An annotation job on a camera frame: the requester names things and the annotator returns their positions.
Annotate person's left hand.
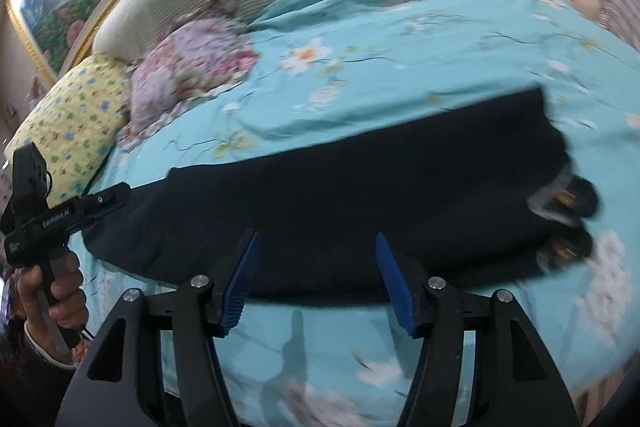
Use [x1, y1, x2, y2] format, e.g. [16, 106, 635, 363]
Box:
[19, 252, 86, 365]

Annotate pink floral pillow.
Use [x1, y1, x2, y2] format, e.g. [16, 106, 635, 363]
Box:
[117, 0, 261, 152]

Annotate turquoise floral blanket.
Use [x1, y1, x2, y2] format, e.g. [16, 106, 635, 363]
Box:
[82, 0, 640, 427]

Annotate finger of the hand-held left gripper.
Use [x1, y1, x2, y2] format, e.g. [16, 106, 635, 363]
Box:
[80, 187, 132, 223]

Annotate person's left forearm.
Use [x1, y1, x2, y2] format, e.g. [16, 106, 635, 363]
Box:
[0, 319, 78, 427]

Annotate black pants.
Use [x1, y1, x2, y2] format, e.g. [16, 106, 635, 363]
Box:
[86, 85, 599, 308]

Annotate yellow floral pillow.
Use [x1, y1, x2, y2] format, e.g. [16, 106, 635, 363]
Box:
[4, 53, 132, 204]

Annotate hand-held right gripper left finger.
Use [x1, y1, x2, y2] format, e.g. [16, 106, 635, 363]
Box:
[56, 229, 262, 427]

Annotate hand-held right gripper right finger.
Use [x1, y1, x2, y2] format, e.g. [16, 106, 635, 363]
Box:
[375, 232, 583, 427]

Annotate striped cloth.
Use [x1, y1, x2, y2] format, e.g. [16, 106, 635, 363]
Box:
[594, 0, 640, 48]

